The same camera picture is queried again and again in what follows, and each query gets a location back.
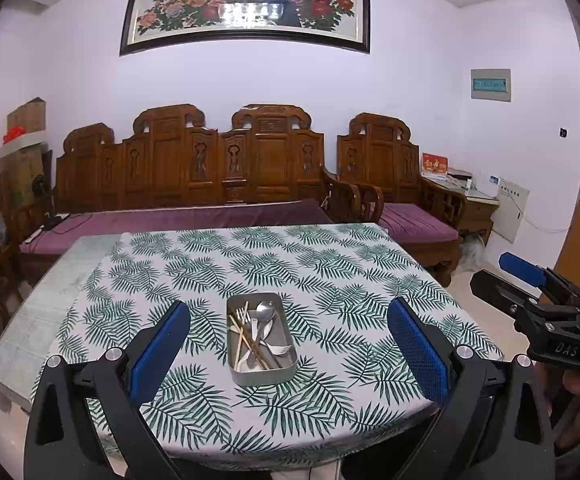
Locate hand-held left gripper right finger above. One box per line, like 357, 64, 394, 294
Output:
372, 297, 555, 480

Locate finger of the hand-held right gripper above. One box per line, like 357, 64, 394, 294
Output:
498, 252, 580, 307
468, 268, 538, 332

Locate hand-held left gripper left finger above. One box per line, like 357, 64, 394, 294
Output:
24, 301, 191, 480

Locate light wooden chopstick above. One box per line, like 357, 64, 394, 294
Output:
235, 302, 249, 367
233, 310, 249, 371

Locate dark wooden chopstick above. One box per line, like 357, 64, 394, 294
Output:
232, 319, 271, 369
228, 315, 267, 370

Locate rectangular metal tray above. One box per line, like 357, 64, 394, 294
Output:
226, 291, 299, 387

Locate clear plastic bag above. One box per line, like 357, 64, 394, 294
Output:
459, 232, 491, 274

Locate brown cardboard sheet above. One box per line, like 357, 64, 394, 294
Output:
554, 199, 580, 292

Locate white side table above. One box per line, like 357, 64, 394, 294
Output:
430, 177, 501, 247

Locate white box with blue label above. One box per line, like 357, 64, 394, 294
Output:
472, 172, 503, 196

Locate purple armchair cushion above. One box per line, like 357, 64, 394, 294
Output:
379, 203, 464, 242

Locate purple sofa cushion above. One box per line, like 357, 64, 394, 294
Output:
19, 198, 334, 257

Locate leaf-print tablecloth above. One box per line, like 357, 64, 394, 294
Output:
34, 222, 506, 469

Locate red desk calendar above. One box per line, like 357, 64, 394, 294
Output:
421, 152, 450, 179

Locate carved wooden armchair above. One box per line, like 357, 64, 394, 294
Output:
336, 112, 469, 287

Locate carved wooden sofa bench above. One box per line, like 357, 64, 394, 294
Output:
51, 104, 364, 271

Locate large cardboard box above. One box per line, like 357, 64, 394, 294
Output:
0, 147, 54, 222

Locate small cardboard box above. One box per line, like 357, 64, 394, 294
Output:
5, 98, 47, 134

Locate framed peacock flower painting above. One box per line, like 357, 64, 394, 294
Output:
119, 0, 372, 57

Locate white metal wall cabinet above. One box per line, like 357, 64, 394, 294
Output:
492, 177, 532, 244

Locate black cable with power strip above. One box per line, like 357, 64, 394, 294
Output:
24, 212, 92, 244

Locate white wall electrical panel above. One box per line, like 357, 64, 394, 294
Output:
470, 68, 513, 103

